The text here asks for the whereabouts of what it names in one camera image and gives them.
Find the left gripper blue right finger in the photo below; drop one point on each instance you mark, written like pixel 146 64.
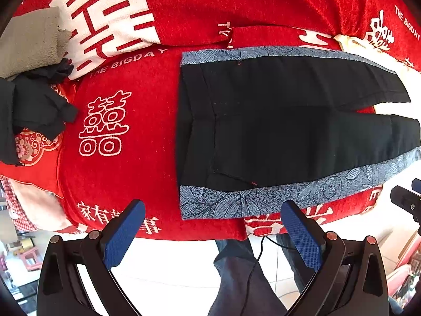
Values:
pixel 307 236

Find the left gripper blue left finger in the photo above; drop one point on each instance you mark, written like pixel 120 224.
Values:
pixel 119 233

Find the black pants with grey stripe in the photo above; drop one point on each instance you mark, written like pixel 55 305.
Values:
pixel 261 125

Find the red checkered cloth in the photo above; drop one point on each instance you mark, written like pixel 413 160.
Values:
pixel 18 215

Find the folded black garment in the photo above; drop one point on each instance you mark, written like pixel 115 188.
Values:
pixel 29 102

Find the red wedding blanket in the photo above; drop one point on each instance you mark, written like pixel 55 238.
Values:
pixel 126 57

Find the folded beige garment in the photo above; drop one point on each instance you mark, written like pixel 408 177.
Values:
pixel 33 40

